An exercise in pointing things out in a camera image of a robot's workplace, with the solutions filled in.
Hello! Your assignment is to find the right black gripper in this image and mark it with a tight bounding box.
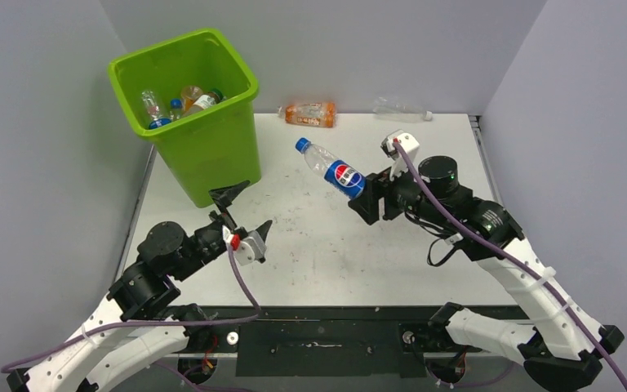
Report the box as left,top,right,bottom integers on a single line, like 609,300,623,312
349,154,446,226

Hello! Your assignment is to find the Pepsi bottle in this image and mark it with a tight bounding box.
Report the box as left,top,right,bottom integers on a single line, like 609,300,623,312
169,99,184,122
295,137,366,200

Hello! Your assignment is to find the green plastic bin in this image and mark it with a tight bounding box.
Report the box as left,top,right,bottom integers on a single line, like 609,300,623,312
108,29,261,207

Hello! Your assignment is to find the clear white-cap bottle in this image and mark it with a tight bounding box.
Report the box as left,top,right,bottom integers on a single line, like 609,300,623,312
372,97,434,123

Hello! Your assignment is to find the orange label bottle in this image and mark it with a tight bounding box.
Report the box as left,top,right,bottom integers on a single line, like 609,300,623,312
278,101,337,128

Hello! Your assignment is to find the green-red label bottle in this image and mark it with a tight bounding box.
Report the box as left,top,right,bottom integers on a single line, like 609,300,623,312
185,89,224,116

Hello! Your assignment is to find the blue label clear bottle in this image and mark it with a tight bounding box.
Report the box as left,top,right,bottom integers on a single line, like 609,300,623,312
140,90,171,130

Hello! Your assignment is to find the orange bottle barcode label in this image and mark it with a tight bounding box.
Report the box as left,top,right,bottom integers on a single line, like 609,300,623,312
180,85,203,112

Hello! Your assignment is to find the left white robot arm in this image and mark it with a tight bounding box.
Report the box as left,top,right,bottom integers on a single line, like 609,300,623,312
2,180,273,391

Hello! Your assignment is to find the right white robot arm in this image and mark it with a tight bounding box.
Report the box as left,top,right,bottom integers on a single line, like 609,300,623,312
327,156,624,391

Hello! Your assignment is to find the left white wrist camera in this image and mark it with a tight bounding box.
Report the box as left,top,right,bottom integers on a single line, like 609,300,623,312
222,226,267,265

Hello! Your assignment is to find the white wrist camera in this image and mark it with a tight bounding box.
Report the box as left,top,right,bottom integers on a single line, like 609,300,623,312
222,226,267,265
380,129,420,180

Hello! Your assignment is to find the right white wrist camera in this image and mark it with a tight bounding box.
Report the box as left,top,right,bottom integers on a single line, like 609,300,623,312
380,129,420,180

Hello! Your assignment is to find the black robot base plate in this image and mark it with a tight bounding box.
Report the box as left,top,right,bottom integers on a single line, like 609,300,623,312
156,305,487,379

